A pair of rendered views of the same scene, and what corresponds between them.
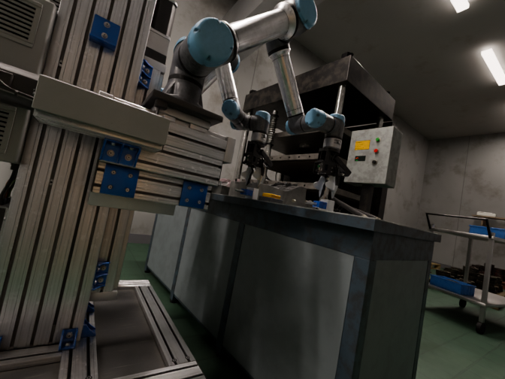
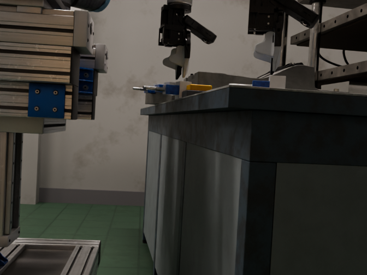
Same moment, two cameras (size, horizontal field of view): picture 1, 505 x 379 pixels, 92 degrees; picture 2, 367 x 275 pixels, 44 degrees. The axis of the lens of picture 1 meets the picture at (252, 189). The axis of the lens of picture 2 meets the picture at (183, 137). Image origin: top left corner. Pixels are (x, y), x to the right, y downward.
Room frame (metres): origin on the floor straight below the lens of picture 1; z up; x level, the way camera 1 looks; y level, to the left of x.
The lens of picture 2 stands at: (0.02, -0.67, 0.73)
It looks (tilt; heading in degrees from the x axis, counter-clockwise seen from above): 2 degrees down; 29
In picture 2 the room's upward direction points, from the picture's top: 3 degrees clockwise
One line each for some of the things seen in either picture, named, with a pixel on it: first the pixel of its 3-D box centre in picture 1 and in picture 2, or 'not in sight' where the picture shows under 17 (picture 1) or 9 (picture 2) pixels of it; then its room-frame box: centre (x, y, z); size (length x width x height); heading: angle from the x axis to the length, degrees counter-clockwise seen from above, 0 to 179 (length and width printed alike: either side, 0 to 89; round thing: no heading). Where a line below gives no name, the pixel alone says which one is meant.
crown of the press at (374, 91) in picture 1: (309, 120); not in sight; (2.51, -0.45, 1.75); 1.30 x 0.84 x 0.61; 39
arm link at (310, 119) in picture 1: (316, 121); not in sight; (1.02, -0.21, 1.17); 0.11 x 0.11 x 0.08; 34
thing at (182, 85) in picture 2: (245, 192); (167, 89); (1.17, 0.03, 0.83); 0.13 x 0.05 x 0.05; 135
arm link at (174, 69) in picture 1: (190, 64); not in sight; (0.81, 0.29, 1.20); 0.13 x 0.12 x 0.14; 34
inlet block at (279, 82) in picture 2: (318, 204); (256, 87); (1.05, -0.29, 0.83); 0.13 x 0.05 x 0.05; 112
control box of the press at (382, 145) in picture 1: (361, 231); not in sight; (1.77, -0.82, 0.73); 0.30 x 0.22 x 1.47; 39
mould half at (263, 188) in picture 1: (275, 193); (261, 87); (1.50, -0.14, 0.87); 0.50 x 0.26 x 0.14; 129
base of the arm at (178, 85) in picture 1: (182, 97); not in sight; (0.82, 0.29, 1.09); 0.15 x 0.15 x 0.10
